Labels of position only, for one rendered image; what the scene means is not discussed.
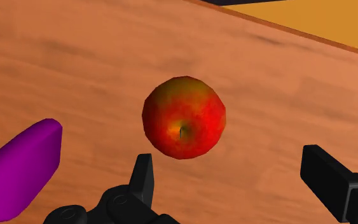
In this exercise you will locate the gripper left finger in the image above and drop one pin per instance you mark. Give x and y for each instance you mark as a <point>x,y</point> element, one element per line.
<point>129,201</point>

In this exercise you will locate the red apple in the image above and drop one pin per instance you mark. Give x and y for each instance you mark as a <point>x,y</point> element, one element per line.
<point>183,118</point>

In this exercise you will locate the purple rounded object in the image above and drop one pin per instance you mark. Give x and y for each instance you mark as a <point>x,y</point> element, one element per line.
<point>17,173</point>

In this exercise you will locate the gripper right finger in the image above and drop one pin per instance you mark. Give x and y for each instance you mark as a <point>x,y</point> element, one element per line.
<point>330,176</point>

